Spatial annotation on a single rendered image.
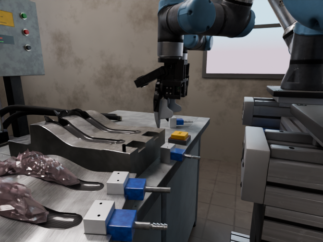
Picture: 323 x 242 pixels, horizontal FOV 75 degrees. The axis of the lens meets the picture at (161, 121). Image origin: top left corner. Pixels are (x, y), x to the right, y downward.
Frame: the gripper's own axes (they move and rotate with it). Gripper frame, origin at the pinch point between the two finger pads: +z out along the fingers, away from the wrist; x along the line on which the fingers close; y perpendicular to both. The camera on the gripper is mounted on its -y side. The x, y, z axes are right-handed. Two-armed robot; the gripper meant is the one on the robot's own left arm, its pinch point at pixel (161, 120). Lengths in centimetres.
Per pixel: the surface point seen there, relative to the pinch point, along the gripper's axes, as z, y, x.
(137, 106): 48, -113, 181
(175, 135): 11.6, -1.0, 17.5
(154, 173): 13.5, 2.5, -10.1
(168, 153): 10.2, 3.6, -1.9
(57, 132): 3.4, -28.5, -16.7
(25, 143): 9.4, -42.7, -18.3
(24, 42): -25, -91, 21
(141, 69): -1, -108, 184
